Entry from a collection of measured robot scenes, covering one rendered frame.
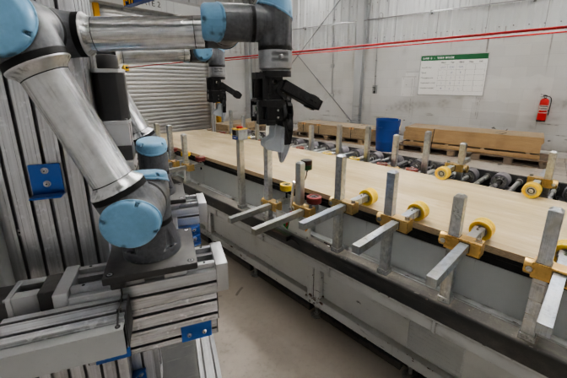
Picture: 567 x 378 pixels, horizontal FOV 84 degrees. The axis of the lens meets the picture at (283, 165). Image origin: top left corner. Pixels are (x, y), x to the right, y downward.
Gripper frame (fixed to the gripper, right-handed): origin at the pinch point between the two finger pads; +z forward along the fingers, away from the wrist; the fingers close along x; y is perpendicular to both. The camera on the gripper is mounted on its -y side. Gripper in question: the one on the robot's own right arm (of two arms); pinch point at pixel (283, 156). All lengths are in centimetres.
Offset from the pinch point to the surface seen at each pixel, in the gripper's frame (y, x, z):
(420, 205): -74, -29, 34
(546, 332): -50, 35, 37
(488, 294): -88, -4, 65
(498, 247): -85, -1, 42
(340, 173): -45, -48, 22
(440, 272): -45, 10, 36
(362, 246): -32.1, -10.6, 36.2
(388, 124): -418, -486, 70
